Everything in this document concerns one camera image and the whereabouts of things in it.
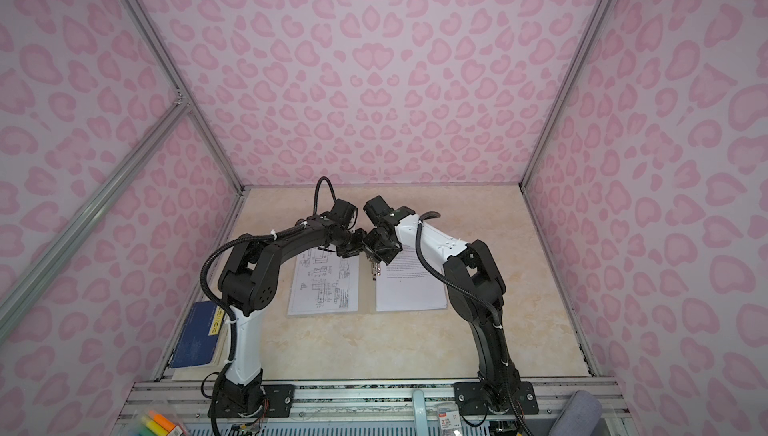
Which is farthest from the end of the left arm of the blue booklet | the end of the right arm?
the blue booklet

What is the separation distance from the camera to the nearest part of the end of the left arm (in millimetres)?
838

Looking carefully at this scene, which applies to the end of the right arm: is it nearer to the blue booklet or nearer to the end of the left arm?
the end of the left arm
